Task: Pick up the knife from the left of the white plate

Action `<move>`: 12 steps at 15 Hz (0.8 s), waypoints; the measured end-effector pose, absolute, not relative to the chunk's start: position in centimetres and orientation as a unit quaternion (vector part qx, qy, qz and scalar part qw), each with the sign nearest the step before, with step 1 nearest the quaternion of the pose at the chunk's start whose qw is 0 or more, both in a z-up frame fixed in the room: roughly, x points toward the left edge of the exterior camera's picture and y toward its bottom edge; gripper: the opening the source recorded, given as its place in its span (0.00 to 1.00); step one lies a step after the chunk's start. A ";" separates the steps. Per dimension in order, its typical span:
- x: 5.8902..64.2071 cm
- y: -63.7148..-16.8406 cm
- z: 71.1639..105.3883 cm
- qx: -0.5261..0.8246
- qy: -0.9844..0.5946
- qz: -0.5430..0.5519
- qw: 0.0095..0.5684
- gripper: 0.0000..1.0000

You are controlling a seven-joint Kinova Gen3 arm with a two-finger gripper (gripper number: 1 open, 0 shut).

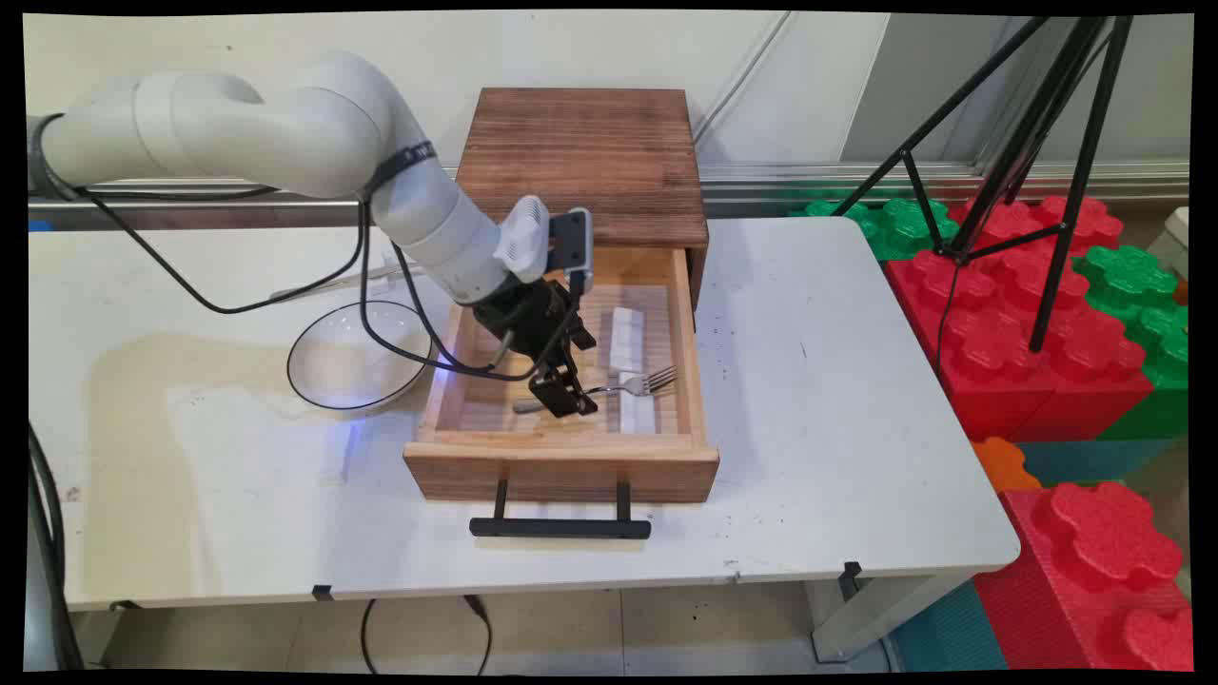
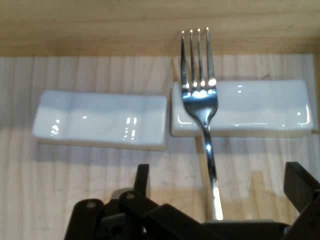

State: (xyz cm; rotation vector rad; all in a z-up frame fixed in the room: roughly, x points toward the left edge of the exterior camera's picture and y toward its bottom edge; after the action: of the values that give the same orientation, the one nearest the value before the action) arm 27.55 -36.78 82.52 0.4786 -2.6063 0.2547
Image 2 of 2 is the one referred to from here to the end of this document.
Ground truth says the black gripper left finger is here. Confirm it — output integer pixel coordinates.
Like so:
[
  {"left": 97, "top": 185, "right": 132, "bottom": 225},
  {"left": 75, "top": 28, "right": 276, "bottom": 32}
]
[{"left": 63, "top": 163, "right": 206, "bottom": 240}]

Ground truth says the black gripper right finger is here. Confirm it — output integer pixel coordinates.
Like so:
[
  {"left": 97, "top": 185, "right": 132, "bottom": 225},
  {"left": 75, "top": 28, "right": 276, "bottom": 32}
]
[{"left": 283, "top": 161, "right": 320, "bottom": 240}]

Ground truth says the white ceramic cutlery rest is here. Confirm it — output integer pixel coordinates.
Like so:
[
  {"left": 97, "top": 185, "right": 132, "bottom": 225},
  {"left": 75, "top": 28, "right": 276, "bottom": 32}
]
[
  {"left": 31, "top": 89, "right": 168, "bottom": 151},
  {"left": 170, "top": 79, "right": 314, "bottom": 138}
]

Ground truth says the silver metal fork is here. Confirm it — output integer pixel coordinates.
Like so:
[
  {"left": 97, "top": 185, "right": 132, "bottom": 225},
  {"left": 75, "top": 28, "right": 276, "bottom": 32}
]
[{"left": 180, "top": 26, "right": 224, "bottom": 221}]

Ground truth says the light wooden drawer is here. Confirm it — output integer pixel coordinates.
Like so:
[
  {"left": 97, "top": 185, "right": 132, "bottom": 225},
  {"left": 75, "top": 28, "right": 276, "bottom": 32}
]
[{"left": 0, "top": 0, "right": 320, "bottom": 240}]

